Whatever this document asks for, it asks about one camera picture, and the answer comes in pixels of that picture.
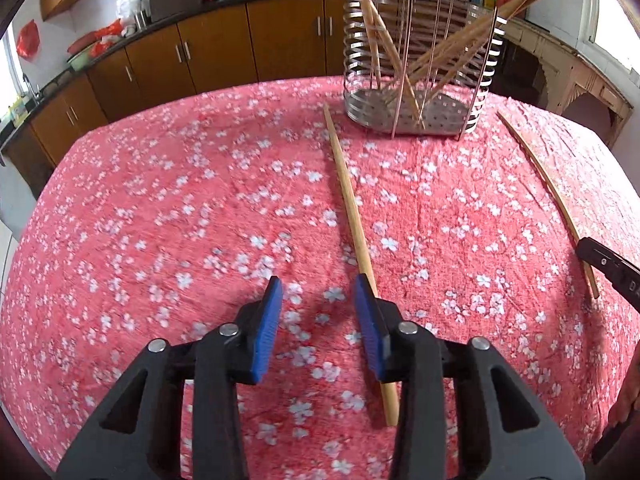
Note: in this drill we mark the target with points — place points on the black kitchen countertop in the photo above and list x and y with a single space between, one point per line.
225 2

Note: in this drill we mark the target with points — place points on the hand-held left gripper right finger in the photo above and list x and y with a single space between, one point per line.
370 330

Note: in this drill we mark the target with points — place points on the sink faucet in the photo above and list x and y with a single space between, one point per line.
30 89

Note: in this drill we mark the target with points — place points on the brown kitchen base cabinets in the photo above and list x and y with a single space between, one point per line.
215 45

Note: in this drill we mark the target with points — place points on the green basin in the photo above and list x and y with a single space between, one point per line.
81 60

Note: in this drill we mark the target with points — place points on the red plastic bags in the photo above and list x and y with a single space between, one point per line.
105 32

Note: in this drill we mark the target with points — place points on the steel pot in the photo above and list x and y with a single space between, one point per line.
141 19

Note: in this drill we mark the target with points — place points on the carved wooden side table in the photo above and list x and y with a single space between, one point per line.
560 65

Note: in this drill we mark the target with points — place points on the person's right hand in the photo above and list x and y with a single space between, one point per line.
627 400

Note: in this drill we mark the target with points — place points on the hanging red plastic bag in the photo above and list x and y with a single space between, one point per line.
27 40

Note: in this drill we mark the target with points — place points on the bright window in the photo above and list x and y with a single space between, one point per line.
617 25

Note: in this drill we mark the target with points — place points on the yellow green packet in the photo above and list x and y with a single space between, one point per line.
17 109

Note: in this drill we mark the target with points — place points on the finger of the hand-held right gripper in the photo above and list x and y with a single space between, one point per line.
607 265

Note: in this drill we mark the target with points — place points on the pink floral tablecloth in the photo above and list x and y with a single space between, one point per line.
175 210

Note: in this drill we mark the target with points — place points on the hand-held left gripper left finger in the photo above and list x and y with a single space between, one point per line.
265 335

